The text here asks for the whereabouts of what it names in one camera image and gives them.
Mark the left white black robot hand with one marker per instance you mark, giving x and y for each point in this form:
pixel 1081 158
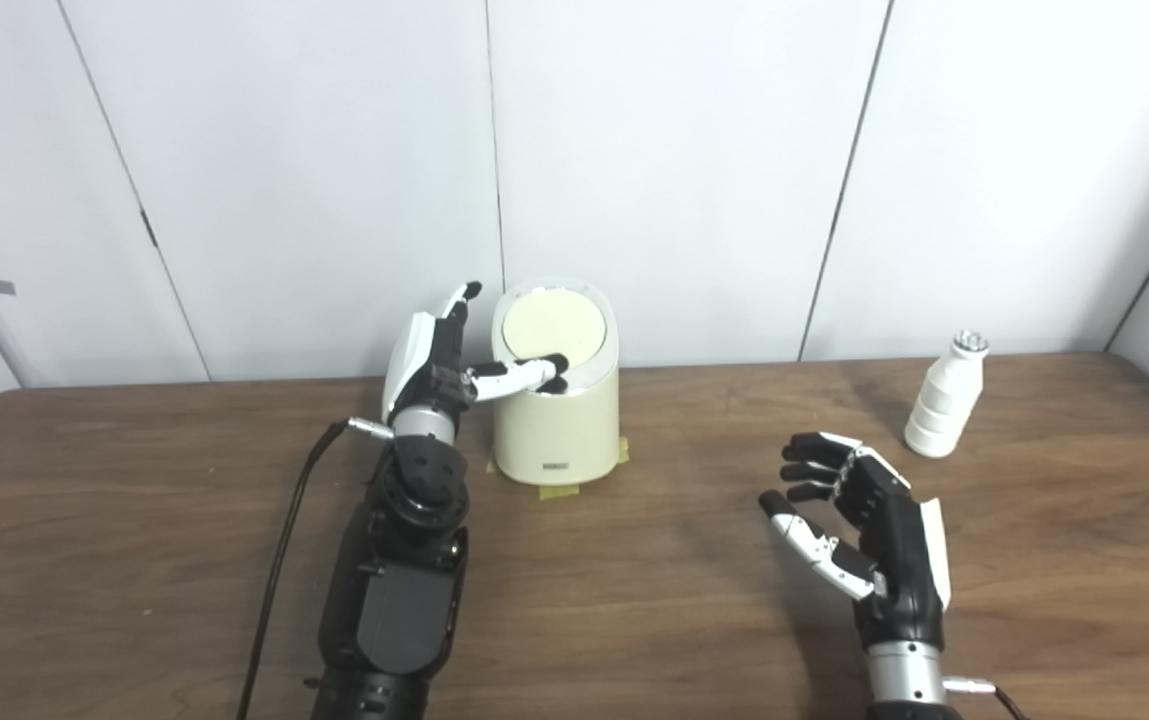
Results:
pixel 412 360

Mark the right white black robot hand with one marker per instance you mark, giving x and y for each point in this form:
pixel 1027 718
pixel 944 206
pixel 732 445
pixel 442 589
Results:
pixel 899 570

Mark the cream round bin lid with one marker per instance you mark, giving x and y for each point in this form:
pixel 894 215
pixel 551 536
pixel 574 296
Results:
pixel 554 322

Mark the cream-colored round bin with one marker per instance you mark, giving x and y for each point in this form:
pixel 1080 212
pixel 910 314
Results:
pixel 556 435

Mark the small white plastic bottle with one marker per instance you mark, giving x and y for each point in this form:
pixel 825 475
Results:
pixel 942 405

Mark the black wall panel hinge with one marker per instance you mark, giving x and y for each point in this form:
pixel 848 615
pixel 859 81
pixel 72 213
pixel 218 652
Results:
pixel 148 228

